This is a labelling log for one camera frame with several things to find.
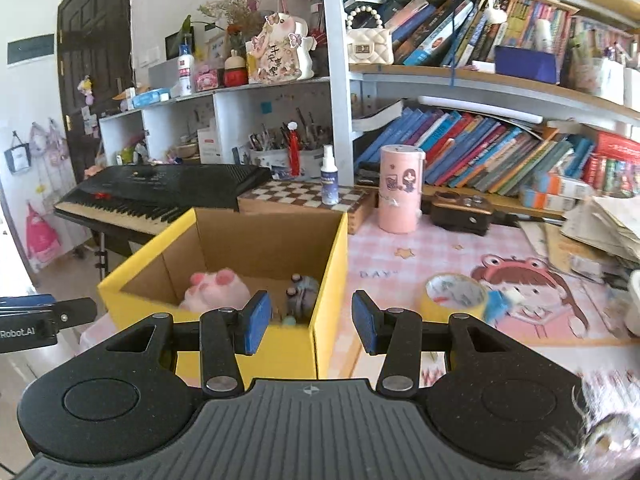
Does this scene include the grey small toy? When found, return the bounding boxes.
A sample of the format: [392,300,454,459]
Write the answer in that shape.
[284,273,321,321]

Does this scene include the black electronic keyboard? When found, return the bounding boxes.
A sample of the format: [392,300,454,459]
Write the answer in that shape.
[53,163,274,250]

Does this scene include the ceramic pig ornament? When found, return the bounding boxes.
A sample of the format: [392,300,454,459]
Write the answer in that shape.
[245,12,317,85]

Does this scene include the red boxed books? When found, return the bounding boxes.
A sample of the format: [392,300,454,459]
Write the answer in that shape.
[582,132,640,199]

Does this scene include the pink hanging bag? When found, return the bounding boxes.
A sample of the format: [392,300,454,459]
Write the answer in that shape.
[24,199,61,267]

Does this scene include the stack of papers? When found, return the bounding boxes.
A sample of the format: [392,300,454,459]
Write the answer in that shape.
[559,194,640,272]

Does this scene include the white lotion bottle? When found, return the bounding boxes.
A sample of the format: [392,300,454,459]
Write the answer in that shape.
[177,43,197,97]

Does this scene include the row of colourful books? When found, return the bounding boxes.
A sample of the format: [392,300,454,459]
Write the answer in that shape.
[355,107,599,196]
[384,0,581,69]

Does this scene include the pink plush paw toy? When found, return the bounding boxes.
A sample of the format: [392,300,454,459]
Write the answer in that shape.
[178,269,254,312]

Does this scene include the wooden chessboard box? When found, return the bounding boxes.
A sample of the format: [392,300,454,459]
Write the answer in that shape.
[237,181,379,235]

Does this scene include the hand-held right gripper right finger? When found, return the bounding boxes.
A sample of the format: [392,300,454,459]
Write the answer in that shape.
[351,289,529,397]

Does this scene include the small orange blue boxes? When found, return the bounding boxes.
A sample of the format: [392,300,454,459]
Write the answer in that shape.
[519,172,594,211]

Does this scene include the red lidded jar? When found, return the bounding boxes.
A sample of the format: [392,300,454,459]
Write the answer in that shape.
[223,49,250,88]

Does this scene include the blue binder clip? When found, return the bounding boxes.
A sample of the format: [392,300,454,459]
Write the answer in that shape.
[483,289,521,322]

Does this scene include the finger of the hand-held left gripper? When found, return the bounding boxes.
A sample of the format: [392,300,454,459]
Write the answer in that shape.
[0,293,55,308]

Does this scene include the dark wall sign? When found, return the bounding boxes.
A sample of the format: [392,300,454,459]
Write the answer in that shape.
[7,33,55,65]

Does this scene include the white side shelf unit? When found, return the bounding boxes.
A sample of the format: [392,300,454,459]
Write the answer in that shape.
[98,75,351,166]

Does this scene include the pink cylindrical container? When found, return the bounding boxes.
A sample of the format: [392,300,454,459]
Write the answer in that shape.
[377,144,427,235]

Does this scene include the white pen holder with brushes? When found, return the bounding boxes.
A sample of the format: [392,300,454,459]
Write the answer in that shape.
[248,107,331,181]

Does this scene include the yellow cardboard box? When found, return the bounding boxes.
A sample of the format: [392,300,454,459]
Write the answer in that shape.
[97,207,350,381]

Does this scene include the cream quilted handbag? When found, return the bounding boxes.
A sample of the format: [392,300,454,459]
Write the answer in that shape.
[344,3,395,66]

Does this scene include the red tassel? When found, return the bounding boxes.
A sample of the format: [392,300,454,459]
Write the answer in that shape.
[287,129,304,177]

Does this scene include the grey fluffy pompom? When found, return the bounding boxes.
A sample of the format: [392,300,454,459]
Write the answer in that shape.
[520,374,640,474]

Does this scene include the yellow tape roll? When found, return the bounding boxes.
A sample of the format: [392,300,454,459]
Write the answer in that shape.
[419,272,490,322]

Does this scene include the brown wooden box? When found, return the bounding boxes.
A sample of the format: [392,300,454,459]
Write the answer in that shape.
[430,190,496,237]

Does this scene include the dark wooden door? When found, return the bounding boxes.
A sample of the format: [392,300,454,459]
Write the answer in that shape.
[57,0,134,187]

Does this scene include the desktop with pink checkered tablecloth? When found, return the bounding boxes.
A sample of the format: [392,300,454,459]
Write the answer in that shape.
[79,209,640,402]

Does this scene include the white spray bottle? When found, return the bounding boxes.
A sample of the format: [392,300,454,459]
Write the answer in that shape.
[319,143,341,207]

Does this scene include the white framed bookshelf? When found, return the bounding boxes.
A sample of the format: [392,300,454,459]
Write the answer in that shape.
[320,0,640,222]

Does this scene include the dried flower bouquet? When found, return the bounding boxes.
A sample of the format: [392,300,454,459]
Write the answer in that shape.
[197,0,261,31]

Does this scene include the pink tin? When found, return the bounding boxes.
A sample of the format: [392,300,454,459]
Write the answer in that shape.
[194,62,221,92]

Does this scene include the white marker holder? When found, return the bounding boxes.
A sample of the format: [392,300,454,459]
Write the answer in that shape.
[559,34,640,112]

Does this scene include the dark blue box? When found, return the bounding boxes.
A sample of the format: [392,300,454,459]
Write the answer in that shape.
[493,44,559,85]

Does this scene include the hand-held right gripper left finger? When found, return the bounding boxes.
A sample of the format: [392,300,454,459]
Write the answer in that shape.
[103,289,274,397]

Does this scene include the white box red label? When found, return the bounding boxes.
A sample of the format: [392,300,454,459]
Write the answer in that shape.
[197,127,224,165]

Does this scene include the blue tissue packet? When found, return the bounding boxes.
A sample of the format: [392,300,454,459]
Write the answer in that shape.
[130,87,171,110]

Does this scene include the white tote bag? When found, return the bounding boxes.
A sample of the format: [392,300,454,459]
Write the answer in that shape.
[4,132,34,174]

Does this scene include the black keyboard stand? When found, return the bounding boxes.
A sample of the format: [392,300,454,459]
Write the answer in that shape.
[92,229,132,282]

